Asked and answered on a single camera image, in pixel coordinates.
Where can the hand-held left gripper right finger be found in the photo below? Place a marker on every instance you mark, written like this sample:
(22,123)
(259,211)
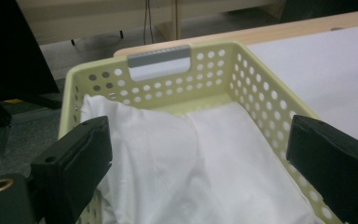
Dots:
(335,165)

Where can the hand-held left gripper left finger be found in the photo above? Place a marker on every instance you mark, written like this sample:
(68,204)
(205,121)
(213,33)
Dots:
(71,165)

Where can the pale yellow perforated basket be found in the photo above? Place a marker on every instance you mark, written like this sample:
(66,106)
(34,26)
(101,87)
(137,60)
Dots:
(261,87)

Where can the white shorts with black waistband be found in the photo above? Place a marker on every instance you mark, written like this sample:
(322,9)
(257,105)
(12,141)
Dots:
(199,161)

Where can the black stand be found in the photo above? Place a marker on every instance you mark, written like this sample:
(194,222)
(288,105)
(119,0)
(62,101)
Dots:
(28,99)

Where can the yellow floor tape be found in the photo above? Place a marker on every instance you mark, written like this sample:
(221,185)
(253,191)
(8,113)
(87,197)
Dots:
(12,101)

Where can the white table mat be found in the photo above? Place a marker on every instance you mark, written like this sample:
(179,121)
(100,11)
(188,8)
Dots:
(323,71)

